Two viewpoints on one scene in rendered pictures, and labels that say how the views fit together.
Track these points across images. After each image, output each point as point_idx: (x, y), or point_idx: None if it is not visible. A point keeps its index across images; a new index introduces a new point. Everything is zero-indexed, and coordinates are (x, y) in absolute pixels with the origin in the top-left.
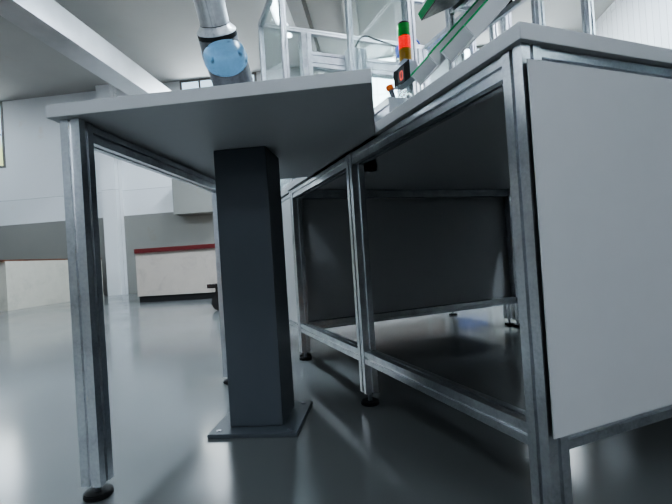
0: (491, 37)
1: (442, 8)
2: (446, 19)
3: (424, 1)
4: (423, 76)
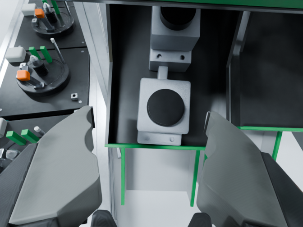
0: (102, 18)
1: (131, 89)
2: (98, 70)
3: (151, 143)
4: (126, 181)
